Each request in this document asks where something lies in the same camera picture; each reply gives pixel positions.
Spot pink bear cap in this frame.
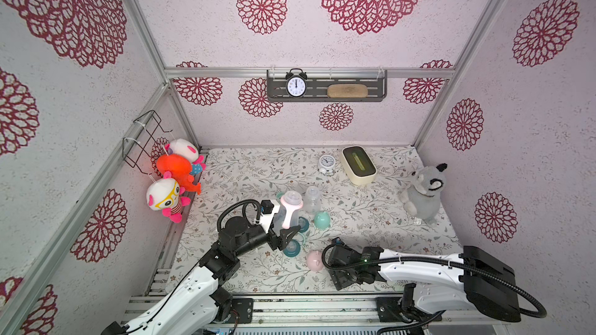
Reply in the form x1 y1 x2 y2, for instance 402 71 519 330
306 250 324 272

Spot white pink plush top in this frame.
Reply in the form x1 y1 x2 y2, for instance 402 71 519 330
165 139 204 164

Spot grey raccoon plush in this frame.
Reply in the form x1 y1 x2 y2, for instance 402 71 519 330
398 163 448 225

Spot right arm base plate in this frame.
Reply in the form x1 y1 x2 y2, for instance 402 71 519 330
375 296 434 324

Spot cream box green lid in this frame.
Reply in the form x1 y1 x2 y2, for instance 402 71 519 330
340 146 378 186

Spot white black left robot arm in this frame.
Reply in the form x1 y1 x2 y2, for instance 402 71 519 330
102 217 300 334

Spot white small alarm clock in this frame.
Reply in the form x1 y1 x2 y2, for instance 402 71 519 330
318 154 337 176

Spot orange red plush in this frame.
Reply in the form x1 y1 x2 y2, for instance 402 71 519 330
156 154 201 194

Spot white plush yellow glasses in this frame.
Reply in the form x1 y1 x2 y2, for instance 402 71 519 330
146 172 191 223

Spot black alarm clock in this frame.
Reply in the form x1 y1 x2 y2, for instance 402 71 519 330
286 68 308 98

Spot floral table mat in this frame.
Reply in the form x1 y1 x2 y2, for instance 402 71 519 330
165 147 460 294

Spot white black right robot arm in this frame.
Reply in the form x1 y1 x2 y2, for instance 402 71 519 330
322 238 522 324

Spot black corrugated cable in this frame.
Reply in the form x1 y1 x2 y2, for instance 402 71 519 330
320 240 548 319
216 199 264 234

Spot mint bear cap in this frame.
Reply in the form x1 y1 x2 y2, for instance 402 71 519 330
314 212 331 230

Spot grey wall shelf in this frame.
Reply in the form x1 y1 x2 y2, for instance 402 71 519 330
265 68 387 102

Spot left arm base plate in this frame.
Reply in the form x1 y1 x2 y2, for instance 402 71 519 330
217 297 255 325

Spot black left corrugated cable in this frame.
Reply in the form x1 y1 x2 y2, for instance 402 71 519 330
216 199 264 234

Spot black right corrugated cable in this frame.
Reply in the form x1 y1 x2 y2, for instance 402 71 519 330
320 240 548 319

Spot black wire basket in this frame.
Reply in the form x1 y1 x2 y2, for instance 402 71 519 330
121 109 172 177

